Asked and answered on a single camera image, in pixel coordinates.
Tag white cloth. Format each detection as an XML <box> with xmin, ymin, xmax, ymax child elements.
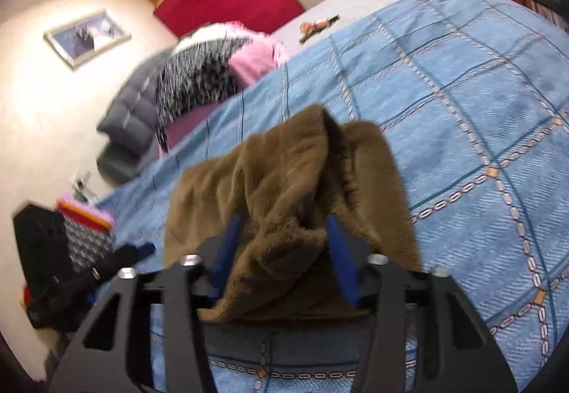
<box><xmin>171</xmin><ymin>23</ymin><xmax>232</xmax><ymax>56</ymax></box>

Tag pink handheld fan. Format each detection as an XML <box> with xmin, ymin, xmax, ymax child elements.
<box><xmin>300</xmin><ymin>17</ymin><xmax>341</xmax><ymax>36</ymax></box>

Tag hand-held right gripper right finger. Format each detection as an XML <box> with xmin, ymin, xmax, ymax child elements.
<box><xmin>324</xmin><ymin>215</ymin><xmax>519</xmax><ymax>393</ymax></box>

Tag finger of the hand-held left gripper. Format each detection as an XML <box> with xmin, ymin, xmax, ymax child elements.
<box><xmin>91</xmin><ymin>242</ymin><xmax>156</xmax><ymax>282</ymax></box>

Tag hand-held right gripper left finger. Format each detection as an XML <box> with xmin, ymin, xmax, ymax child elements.
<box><xmin>49</xmin><ymin>215</ymin><xmax>245</xmax><ymax>393</ymax></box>

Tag grey padded headboard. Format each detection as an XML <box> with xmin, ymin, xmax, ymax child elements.
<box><xmin>95</xmin><ymin>48</ymin><xmax>179</xmax><ymax>187</ymax></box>

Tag leopard print cloth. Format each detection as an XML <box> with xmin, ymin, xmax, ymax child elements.
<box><xmin>155</xmin><ymin>35</ymin><xmax>252</xmax><ymax>151</ymax></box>

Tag orange edged cushion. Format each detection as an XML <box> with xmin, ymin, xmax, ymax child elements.
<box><xmin>55</xmin><ymin>193</ymin><xmax>115</xmax><ymax>231</ymax></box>

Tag framed wall photo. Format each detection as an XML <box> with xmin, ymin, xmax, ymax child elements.
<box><xmin>43</xmin><ymin>8</ymin><xmax>133</xmax><ymax>70</ymax></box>

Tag pink quilt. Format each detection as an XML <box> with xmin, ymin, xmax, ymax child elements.
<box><xmin>158</xmin><ymin>21</ymin><xmax>289</xmax><ymax>158</ymax></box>

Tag blue checked blanket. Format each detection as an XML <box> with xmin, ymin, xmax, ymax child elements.
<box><xmin>95</xmin><ymin>0</ymin><xmax>569</xmax><ymax>393</ymax></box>

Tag brown fleece pants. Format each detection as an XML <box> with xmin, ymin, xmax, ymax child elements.
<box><xmin>164</xmin><ymin>104</ymin><xmax>423</xmax><ymax>323</ymax></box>

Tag pale blue bed sheet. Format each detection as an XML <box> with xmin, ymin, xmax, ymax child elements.
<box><xmin>271</xmin><ymin>0</ymin><xmax>416</xmax><ymax>53</ymax></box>

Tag wall socket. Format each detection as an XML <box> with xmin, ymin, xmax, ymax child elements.
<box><xmin>71</xmin><ymin>172</ymin><xmax>96</xmax><ymax>202</ymax></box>

